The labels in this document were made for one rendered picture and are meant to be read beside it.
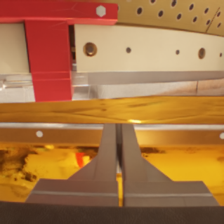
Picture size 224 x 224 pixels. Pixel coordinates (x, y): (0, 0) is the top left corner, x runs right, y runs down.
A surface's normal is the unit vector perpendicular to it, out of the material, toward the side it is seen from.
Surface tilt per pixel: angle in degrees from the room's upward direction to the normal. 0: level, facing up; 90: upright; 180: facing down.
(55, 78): 90
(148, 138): 90
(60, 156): 136
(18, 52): 90
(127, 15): 62
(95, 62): 90
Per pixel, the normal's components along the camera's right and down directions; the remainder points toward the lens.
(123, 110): -0.03, 0.30
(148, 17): 0.29, 0.70
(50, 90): 0.18, 0.29
